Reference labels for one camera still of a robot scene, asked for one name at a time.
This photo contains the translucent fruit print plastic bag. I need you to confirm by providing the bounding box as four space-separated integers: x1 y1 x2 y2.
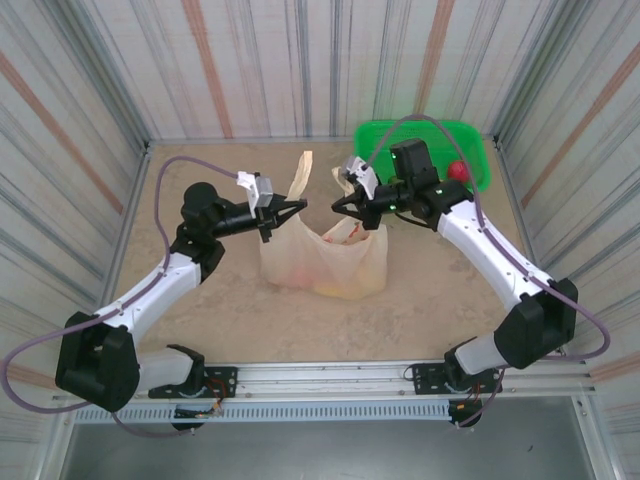
258 149 390 301

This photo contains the green plastic basket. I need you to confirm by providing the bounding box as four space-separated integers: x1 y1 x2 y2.
353 118 491 194

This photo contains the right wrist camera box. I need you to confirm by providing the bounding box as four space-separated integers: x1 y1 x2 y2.
339 154 377 201

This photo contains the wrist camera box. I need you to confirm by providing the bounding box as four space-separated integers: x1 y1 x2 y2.
235 170 276 210
339 154 377 201

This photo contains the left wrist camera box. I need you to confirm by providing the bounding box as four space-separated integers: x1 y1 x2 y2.
235 170 276 210

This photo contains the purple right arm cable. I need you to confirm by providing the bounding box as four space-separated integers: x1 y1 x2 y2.
367 114 612 430

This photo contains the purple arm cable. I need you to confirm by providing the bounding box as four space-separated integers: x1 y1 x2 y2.
2 157 240 439
367 114 612 430

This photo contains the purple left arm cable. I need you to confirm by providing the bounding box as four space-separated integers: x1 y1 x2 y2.
2 157 240 439

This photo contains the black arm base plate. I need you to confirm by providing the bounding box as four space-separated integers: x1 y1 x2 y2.
410 362 503 397
148 366 240 400

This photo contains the aluminium mounting rail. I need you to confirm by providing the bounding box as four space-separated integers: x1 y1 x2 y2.
134 355 596 401

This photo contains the white slotted cable duct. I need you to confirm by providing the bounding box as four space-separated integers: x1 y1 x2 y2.
74 402 451 425

